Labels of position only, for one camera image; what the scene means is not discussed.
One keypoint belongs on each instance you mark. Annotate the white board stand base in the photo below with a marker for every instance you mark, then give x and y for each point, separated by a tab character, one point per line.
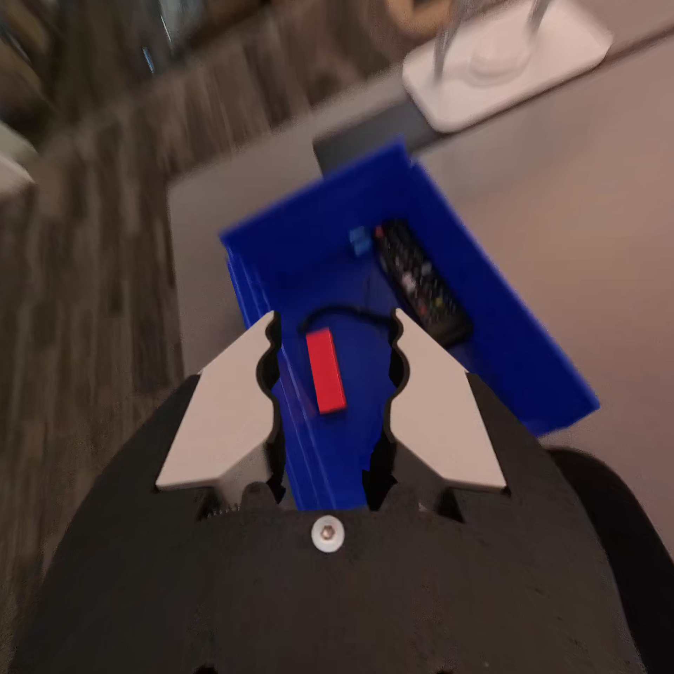
500	68

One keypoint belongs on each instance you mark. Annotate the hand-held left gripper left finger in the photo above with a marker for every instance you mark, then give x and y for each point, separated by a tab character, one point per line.
221	426

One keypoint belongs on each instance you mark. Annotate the black remote control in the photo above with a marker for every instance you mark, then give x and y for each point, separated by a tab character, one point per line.
421	284

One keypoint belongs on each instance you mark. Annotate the blue plastic bin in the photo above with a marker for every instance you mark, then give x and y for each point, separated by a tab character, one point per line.
316	252

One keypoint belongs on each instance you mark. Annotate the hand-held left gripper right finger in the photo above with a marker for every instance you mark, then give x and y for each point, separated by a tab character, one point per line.
447	426

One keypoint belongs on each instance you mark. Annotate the black table mat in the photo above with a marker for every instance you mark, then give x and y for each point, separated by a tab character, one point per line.
368	142

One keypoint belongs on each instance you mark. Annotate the red device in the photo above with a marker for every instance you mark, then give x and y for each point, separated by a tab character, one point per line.
326	374

